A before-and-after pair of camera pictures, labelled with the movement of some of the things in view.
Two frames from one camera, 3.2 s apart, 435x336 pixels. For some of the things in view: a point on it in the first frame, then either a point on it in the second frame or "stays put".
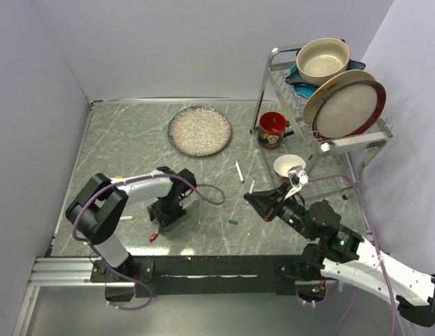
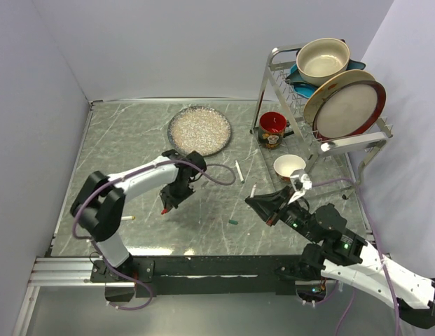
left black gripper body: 167,210 → 173,193
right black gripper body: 288,211 stays put
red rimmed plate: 349,110 stays put
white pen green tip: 239,172 stays put
